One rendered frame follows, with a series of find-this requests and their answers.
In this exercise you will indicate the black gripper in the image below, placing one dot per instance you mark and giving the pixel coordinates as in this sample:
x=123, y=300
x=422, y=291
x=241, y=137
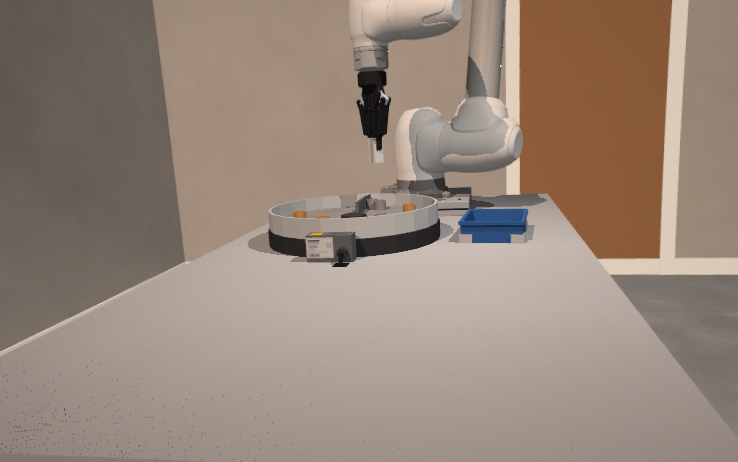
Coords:
x=375, y=118

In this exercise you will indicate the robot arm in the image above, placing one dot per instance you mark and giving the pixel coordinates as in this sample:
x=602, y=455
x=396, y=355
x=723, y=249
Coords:
x=481, y=136

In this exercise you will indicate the blue plastic crate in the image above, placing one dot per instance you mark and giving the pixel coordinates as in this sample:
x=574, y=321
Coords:
x=493, y=226

